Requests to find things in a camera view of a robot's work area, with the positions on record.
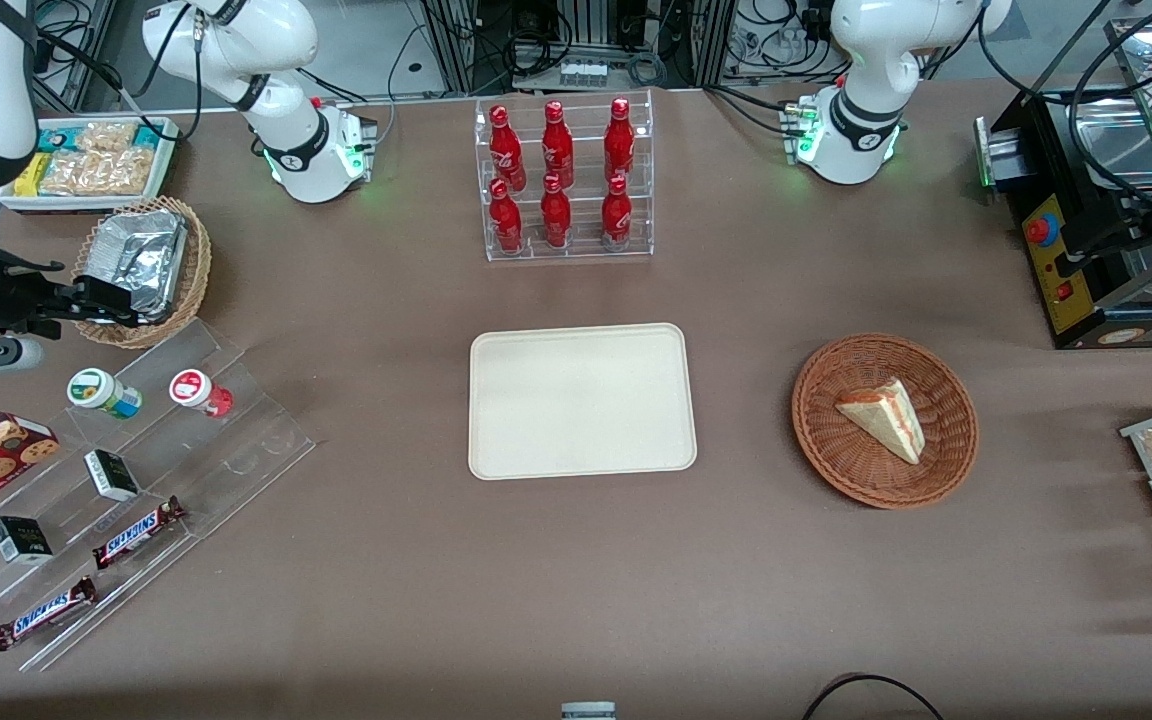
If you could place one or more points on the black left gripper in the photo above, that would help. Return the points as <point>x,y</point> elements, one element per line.
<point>1128,228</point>

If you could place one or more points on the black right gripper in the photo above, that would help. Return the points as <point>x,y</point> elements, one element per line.
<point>20,300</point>

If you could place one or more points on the green-lid yogurt cup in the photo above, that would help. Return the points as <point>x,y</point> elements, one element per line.
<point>101,392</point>

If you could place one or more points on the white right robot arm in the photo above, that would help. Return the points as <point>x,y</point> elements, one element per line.
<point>236,40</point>

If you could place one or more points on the silver foil tray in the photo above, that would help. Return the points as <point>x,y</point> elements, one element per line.
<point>141,250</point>

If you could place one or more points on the white snack tray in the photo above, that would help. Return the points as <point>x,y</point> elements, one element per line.
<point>11,198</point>

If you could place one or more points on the black machine with metal tray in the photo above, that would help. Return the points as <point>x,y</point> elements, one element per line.
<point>1056,290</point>

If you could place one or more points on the beige plastic tray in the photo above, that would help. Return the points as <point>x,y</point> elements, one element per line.
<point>581,400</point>

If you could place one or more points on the light wicker basket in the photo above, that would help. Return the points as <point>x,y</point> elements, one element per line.
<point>194,280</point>

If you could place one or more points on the red-lid yogurt cup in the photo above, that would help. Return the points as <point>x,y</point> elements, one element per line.
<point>198,391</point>

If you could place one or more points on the clear bag of crackers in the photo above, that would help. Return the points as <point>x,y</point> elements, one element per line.
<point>96,172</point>

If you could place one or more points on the yellow green snack packet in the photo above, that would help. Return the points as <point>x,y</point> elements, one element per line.
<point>29,175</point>

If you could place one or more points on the red emergency stop button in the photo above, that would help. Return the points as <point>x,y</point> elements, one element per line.
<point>1041,230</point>

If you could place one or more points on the teal snack packet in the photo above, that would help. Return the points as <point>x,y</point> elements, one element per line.
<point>56,138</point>

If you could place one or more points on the small black box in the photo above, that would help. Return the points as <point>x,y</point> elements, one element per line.
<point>111,476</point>
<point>21,541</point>

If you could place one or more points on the clear acrylic stepped display stand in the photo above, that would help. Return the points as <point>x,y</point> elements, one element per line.
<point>206,470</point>

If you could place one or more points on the Snickers bar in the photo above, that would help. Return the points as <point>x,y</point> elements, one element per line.
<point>44,613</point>
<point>136,533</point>

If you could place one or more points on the wrapped sandwich wedge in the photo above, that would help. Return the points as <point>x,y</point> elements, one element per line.
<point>886,420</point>

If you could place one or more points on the red cola bottle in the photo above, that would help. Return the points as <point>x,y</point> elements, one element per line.
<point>557,145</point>
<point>506,220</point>
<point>617,216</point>
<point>506,150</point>
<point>556,218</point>
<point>619,140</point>

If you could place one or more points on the brown wicker basket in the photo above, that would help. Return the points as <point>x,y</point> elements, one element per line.
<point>836,440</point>

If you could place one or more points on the clear acrylic bottle rack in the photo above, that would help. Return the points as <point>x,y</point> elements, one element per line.
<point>586,250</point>

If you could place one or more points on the white power strip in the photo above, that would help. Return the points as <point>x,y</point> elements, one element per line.
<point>583,73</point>

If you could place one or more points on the grey metal object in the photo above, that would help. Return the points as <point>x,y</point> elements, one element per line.
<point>588,711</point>

